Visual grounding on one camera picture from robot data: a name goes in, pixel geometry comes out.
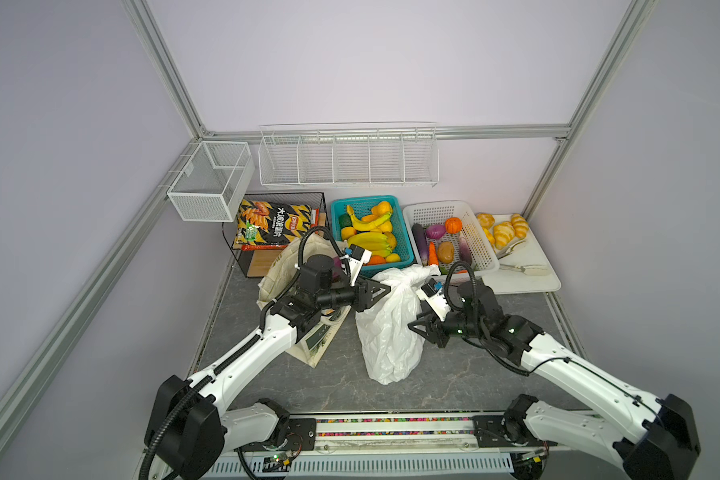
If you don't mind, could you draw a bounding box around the white plastic vegetable basket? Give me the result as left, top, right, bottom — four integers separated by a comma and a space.
402, 200, 499, 279

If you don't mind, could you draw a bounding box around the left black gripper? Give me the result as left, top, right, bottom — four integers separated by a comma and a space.
317, 273, 390, 313

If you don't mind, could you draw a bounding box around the white mesh wall basket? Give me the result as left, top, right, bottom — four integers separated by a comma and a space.
168, 141, 255, 223

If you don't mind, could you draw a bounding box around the white tray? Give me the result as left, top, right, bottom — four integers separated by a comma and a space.
479, 229, 562, 295

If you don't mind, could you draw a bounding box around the black wire wooden shelf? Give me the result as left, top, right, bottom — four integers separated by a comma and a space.
221, 191, 328, 278

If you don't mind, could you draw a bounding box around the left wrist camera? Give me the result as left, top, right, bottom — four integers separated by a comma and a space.
342, 245, 372, 287

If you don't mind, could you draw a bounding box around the black yellow chips bag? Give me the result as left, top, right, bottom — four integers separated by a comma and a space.
233, 198, 317, 250

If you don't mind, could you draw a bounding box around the cream canvas tote bag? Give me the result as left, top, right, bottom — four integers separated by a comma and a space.
257, 233, 350, 368

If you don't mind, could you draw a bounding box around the purple red onion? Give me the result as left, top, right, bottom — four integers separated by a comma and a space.
425, 224, 447, 241

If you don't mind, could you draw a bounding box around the brown potato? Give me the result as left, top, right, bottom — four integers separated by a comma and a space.
437, 241, 455, 265

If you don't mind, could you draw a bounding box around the orange carrot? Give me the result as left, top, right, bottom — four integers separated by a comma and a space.
427, 241, 439, 266

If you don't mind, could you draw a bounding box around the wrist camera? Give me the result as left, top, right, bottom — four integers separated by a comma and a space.
342, 245, 372, 287
416, 277, 451, 322

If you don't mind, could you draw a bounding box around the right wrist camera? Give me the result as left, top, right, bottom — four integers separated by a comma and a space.
416, 277, 451, 322

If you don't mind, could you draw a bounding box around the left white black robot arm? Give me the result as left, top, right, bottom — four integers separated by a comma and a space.
138, 234, 391, 479

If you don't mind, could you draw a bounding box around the white plastic grocery bag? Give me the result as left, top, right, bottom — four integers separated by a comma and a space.
355, 264, 440, 385

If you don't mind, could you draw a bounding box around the croissant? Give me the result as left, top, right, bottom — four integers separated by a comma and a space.
492, 221, 515, 251
510, 214, 529, 239
476, 212, 495, 229

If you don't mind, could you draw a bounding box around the teal plastic fruit basket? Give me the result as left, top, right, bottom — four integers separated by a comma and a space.
330, 195, 414, 277

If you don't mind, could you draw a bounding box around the croissant middle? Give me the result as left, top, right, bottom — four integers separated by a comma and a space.
492, 221, 515, 251

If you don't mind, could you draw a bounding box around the white wire wall rack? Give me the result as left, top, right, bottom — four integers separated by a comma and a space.
258, 122, 440, 188

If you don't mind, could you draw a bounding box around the croissant top left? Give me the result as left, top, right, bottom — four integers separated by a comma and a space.
476, 212, 495, 229

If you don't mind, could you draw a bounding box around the croissant right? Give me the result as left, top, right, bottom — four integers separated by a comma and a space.
510, 214, 529, 239

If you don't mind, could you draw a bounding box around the small striped purple eggplant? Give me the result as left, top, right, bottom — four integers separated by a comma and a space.
458, 232, 473, 265

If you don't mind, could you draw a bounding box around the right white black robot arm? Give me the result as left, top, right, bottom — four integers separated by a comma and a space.
408, 277, 701, 479

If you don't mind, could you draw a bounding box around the single yellow banana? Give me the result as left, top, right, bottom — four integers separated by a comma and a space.
346, 202, 393, 232

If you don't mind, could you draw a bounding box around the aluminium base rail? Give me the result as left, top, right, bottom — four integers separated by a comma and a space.
131, 409, 667, 480

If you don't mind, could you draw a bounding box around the yellow banana bunch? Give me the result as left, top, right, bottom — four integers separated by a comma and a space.
347, 231, 396, 258

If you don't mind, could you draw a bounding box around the dark purple eggplant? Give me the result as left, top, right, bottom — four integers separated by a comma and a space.
411, 223, 429, 265

